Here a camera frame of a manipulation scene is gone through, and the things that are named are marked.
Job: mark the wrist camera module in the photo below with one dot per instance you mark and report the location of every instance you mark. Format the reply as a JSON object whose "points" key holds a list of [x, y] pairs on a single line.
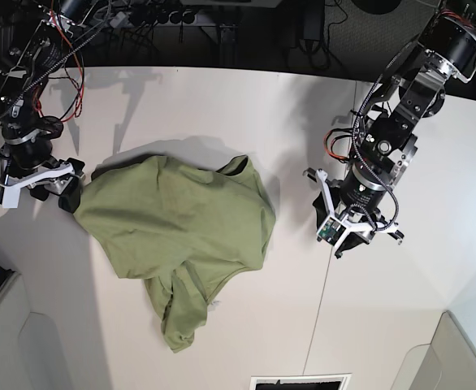
{"points": [[332, 231], [9, 195]]}

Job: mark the black box under table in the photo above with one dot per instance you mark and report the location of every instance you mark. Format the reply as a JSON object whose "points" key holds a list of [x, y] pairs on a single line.
{"points": [[312, 20]]}

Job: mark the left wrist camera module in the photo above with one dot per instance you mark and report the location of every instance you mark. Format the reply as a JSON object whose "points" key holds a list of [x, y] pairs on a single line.
{"points": [[332, 231]]}

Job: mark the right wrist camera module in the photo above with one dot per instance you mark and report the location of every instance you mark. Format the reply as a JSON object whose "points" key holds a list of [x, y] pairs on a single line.
{"points": [[9, 195]]}

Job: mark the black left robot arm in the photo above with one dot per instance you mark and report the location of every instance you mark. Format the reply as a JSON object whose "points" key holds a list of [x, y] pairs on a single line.
{"points": [[380, 144]]}

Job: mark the green t-shirt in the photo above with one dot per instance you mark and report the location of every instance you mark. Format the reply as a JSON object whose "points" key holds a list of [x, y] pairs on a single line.
{"points": [[185, 232]]}

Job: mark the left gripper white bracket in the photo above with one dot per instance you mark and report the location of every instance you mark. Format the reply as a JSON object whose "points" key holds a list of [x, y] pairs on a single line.
{"points": [[354, 200]]}

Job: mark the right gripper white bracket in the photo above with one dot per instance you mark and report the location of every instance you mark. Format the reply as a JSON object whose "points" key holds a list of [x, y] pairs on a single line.
{"points": [[64, 181]]}

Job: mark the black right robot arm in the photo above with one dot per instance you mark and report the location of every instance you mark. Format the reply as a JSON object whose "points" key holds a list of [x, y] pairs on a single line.
{"points": [[36, 42]]}

